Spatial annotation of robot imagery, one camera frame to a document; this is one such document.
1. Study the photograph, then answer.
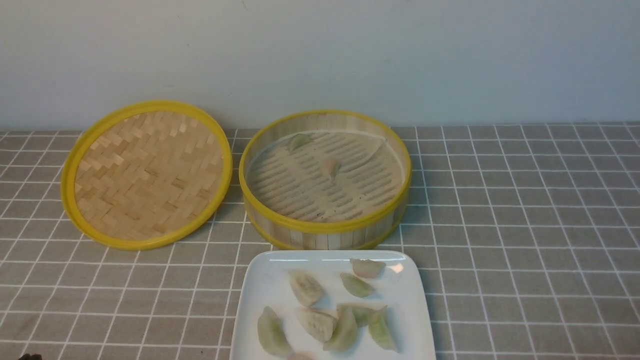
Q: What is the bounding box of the pink dumpling in steamer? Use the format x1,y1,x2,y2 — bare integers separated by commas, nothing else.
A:
320,157,341,182

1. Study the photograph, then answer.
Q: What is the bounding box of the green dumpling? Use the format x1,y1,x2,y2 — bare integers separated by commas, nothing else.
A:
336,303,389,328
286,133,313,153
257,306,292,358

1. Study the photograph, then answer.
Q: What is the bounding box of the bamboo steamer lid yellow rim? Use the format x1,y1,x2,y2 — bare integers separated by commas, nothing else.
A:
61,100,233,251

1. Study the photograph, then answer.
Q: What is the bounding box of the white steamer liner paper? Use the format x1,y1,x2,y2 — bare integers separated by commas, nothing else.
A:
244,130,407,223

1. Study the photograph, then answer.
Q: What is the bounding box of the pink dumpling on plate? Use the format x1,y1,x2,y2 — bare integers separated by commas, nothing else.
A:
349,259,387,280

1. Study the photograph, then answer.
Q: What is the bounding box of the bamboo steamer basket yellow rim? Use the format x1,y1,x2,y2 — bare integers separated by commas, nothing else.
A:
238,109,412,250

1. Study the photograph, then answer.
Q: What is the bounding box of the pale dumpling plate front edge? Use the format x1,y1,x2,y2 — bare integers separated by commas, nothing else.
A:
288,353,314,360

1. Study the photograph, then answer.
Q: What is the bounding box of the white square plate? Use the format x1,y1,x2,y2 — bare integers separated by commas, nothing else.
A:
230,250,437,360

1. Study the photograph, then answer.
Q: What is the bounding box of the grey checked tablecloth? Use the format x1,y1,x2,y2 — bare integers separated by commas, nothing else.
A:
0,123,640,360

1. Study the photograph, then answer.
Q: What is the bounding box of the green dumpling right plate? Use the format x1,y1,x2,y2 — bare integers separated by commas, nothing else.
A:
368,305,399,353

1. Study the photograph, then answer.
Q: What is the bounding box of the green dumpling upper plate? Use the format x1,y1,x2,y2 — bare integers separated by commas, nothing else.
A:
340,272,376,298

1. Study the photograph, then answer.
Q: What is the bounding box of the white dumpling centre plate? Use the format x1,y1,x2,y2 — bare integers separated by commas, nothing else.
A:
295,308,338,343

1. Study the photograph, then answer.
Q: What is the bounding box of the white dumpling upper left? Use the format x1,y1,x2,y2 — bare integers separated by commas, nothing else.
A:
289,269,326,308

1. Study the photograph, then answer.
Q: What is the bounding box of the green dumpling plate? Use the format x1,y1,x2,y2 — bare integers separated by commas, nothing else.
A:
368,305,399,353
322,306,359,353
340,272,376,298

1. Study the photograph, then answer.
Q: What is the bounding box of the green dumpling centre plate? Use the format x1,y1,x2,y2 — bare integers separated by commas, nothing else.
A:
322,306,359,353

